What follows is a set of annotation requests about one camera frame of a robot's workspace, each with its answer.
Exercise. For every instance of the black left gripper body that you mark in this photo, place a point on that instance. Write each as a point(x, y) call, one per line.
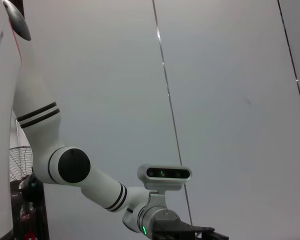
point(170, 230)

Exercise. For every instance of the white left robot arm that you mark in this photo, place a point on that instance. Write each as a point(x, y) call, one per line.
point(35, 82)

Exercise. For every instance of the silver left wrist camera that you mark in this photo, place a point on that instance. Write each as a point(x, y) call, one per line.
point(165, 173)

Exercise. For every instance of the black vertical post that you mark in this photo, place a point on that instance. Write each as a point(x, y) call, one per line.
point(41, 220)

